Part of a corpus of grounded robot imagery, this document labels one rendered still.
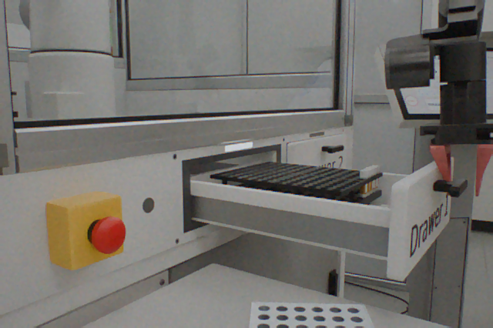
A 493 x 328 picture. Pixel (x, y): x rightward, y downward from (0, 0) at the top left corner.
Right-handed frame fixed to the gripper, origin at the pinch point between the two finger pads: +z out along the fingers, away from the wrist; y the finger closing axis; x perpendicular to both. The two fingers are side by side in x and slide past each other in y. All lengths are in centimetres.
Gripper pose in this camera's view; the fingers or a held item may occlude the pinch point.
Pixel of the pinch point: (463, 189)
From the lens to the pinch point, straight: 66.0
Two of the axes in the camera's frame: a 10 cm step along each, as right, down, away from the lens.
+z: 0.7, 9.9, 1.2
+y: -8.5, -0.1, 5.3
